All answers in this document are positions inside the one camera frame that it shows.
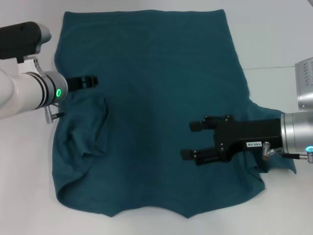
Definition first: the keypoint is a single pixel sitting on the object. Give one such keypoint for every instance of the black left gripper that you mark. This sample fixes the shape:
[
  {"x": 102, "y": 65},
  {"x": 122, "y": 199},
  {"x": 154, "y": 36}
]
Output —
[{"x": 75, "y": 85}]

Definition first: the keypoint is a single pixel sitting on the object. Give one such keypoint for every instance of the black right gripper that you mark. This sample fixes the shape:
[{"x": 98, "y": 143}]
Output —
[{"x": 252, "y": 133}]

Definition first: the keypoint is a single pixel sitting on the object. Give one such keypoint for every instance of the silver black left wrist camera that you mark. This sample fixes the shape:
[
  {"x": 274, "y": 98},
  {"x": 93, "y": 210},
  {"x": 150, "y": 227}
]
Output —
[{"x": 19, "y": 39}]

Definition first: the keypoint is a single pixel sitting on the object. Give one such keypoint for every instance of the blue shirt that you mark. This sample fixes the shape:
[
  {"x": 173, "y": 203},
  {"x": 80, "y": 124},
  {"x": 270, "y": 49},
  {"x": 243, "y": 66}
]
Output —
[{"x": 159, "y": 85}]

